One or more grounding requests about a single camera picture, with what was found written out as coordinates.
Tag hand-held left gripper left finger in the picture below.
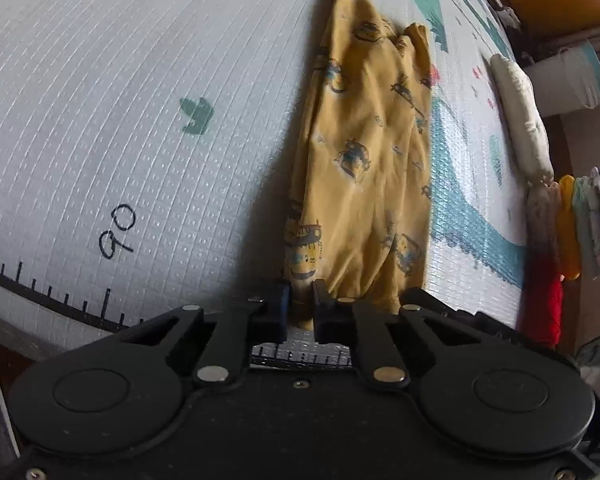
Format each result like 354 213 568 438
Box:
115 280 291 386

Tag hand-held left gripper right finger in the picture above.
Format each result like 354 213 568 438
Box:
312 279 485 388

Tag yellow printed garment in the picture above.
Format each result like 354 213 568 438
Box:
281 0 435 332

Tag red folded cloth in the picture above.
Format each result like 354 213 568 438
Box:
518 255 565 351

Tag yellow folded cloth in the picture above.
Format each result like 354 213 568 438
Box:
556 174 583 282

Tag printed play mat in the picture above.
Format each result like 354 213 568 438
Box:
0 0 530 361

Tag light green folded cloth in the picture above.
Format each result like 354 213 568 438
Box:
572 174 600 282

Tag white plastic bin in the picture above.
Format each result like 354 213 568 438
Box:
522 40 600 117

